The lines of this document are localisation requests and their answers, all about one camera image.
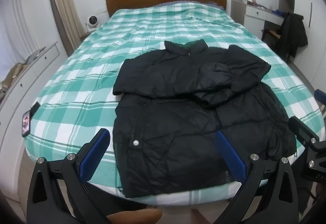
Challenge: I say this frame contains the beige curtain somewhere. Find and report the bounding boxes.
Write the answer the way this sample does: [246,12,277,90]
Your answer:
[47,0,87,57]

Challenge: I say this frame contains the papers on cabinet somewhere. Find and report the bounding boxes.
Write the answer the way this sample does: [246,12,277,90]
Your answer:
[25,46,47,63]

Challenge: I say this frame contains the brown nightstand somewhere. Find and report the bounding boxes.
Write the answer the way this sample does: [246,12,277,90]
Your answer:
[80,29,95,42]

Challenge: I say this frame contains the white drawer cabinet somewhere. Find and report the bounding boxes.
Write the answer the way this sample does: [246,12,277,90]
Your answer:
[0,41,67,143]

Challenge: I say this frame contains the smartphone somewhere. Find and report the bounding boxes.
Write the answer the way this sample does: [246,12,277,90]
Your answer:
[22,110,32,137]

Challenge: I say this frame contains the grey desk hutch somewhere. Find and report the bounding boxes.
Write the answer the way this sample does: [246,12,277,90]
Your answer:
[279,0,295,14]

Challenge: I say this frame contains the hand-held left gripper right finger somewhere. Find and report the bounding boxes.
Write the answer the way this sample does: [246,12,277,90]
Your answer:
[211,131,306,224]

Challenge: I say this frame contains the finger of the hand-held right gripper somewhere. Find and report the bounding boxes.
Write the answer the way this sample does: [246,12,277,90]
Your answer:
[289,116,320,148]
[314,89,326,115]

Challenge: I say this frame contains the bed with green plaid cover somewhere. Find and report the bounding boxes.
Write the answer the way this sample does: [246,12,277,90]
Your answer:
[24,1,326,208]

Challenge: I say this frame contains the wooden chair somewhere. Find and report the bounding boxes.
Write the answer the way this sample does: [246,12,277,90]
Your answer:
[262,26,284,47]

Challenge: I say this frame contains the white desk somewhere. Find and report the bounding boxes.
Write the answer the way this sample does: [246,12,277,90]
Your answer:
[230,0,285,42]

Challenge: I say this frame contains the person's left hand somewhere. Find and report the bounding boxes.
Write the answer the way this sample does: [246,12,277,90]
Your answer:
[106,209,163,224]

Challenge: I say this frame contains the black padded jacket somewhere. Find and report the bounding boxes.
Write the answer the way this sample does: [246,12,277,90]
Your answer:
[112,39,297,198]

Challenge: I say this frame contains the small white fan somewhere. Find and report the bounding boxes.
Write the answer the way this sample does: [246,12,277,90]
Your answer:
[86,15,99,29]

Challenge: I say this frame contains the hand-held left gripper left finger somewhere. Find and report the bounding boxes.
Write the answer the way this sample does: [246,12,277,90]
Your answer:
[27,128,112,224]

